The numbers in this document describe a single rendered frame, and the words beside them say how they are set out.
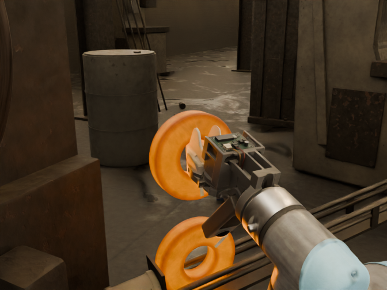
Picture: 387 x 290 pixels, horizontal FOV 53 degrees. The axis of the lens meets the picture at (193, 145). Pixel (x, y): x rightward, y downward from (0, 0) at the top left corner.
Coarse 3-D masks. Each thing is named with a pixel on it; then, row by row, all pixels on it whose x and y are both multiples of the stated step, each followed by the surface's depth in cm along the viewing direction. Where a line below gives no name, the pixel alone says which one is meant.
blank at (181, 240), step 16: (192, 224) 70; (176, 240) 68; (192, 240) 70; (208, 240) 72; (224, 240) 73; (160, 256) 69; (176, 256) 69; (208, 256) 76; (224, 256) 74; (176, 272) 70; (192, 272) 74; (208, 272) 74; (176, 288) 71
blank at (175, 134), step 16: (192, 112) 66; (160, 128) 65; (176, 128) 64; (192, 128) 65; (208, 128) 67; (224, 128) 68; (160, 144) 63; (176, 144) 65; (160, 160) 64; (176, 160) 65; (160, 176) 65; (176, 176) 66; (176, 192) 67; (192, 192) 68
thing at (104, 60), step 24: (96, 72) 293; (120, 72) 290; (144, 72) 299; (96, 96) 299; (120, 96) 295; (144, 96) 304; (96, 120) 306; (120, 120) 301; (144, 120) 309; (96, 144) 314; (120, 144) 307; (144, 144) 315
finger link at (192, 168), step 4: (188, 156) 63; (188, 160) 63; (192, 160) 62; (188, 164) 62; (192, 164) 61; (188, 168) 61; (192, 168) 60; (196, 168) 60; (200, 168) 60; (188, 172) 61; (192, 172) 59; (196, 172) 59; (200, 172) 59; (192, 176) 60; (196, 176) 59; (200, 176) 59; (196, 180) 59; (200, 180) 59; (200, 184) 59; (204, 184) 59
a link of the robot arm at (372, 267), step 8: (368, 264) 56; (376, 264) 55; (384, 264) 54; (376, 272) 53; (384, 272) 53; (376, 280) 51; (384, 280) 51; (368, 288) 51; (376, 288) 50; (384, 288) 50
